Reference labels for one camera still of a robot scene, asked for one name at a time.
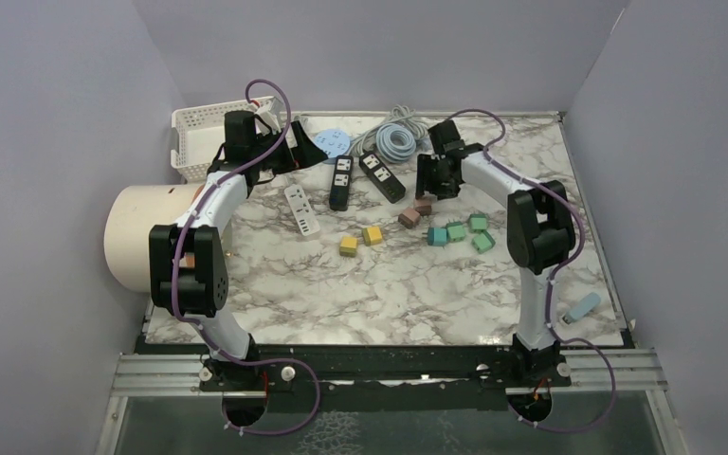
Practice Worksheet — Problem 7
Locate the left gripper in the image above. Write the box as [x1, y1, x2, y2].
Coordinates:
[248, 119, 326, 174]

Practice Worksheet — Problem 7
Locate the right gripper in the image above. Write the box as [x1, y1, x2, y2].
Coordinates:
[414, 155, 457, 201]

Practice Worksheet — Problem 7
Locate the blue round power socket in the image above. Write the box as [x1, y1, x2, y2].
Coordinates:
[313, 129, 351, 159]

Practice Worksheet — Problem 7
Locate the pink plug adapter round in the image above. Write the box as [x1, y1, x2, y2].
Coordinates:
[397, 207, 422, 228]

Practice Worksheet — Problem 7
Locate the white power strip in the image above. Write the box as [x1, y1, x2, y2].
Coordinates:
[283, 184, 320, 239]

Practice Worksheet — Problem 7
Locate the black power strip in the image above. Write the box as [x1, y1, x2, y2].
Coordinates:
[359, 153, 406, 204]
[328, 155, 354, 211]

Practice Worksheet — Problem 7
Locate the teal plug adapter round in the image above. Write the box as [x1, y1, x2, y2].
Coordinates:
[427, 227, 448, 246]

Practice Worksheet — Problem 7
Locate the green plug adapter white strip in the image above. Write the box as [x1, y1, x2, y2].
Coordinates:
[471, 230, 496, 254]

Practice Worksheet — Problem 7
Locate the yellow plug adapter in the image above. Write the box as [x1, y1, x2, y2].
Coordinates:
[338, 236, 358, 257]
[362, 226, 383, 246]

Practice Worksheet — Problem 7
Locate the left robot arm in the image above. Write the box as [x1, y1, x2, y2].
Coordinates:
[148, 111, 327, 390]

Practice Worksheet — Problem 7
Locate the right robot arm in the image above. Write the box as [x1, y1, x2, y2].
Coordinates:
[416, 119, 576, 386]

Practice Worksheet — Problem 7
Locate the white plastic basket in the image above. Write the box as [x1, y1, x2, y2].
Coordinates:
[170, 96, 283, 184]

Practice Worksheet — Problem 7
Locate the cream cylinder container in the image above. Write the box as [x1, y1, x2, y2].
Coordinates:
[103, 184, 202, 294]

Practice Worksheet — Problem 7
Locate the light blue small device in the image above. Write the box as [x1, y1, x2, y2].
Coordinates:
[561, 292, 602, 324]

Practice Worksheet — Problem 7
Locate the coiled blue cable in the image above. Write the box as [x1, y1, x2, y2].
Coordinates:
[373, 122, 431, 166]

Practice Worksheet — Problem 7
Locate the grey cable right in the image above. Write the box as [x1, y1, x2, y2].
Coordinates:
[386, 103, 431, 137]

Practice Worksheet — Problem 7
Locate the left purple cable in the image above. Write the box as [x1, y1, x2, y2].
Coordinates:
[169, 78, 322, 439]

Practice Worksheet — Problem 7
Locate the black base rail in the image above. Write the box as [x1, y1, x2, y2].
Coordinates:
[135, 336, 573, 416]

